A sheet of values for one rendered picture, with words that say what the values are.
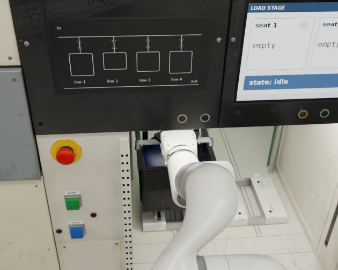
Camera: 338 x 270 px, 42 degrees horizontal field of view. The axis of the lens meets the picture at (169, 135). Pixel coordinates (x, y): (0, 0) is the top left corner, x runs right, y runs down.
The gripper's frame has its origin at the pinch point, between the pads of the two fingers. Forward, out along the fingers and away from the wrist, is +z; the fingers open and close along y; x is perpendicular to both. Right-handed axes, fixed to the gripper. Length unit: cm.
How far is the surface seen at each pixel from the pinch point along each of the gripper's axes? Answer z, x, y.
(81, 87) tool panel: -30.1, 30.0, -23.2
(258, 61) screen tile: -30.1, 34.8, 12.5
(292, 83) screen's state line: -30.1, 29.6, 20.5
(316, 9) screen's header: -30, 45, 22
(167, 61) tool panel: -30.1, 35.3, -6.0
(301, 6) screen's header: -30, 46, 19
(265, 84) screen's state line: -30.1, 29.4, 14.7
